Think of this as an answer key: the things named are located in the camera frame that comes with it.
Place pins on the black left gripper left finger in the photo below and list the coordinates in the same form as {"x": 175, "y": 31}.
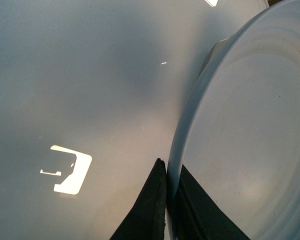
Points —
{"x": 146, "y": 219}

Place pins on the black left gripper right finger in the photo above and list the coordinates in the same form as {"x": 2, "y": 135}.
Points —
{"x": 197, "y": 215}

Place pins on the light blue round plate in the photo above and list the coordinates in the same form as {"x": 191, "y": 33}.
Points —
{"x": 239, "y": 133}

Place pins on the white silver toaster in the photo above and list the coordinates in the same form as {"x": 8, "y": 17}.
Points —
{"x": 212, "y": 52}

